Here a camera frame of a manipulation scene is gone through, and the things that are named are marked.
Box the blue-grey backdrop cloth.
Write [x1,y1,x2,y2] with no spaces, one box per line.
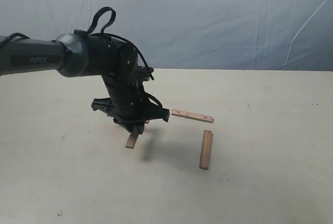
[1,0,332,71]

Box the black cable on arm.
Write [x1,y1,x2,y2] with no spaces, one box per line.
[0,7,163,110]

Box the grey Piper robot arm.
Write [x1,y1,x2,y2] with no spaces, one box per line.
[1,30,170,134]

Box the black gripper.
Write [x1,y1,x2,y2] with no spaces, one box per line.
[91,98,169,134]

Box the wooden stick with holes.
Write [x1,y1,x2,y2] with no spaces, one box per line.
[171,109,214,123]

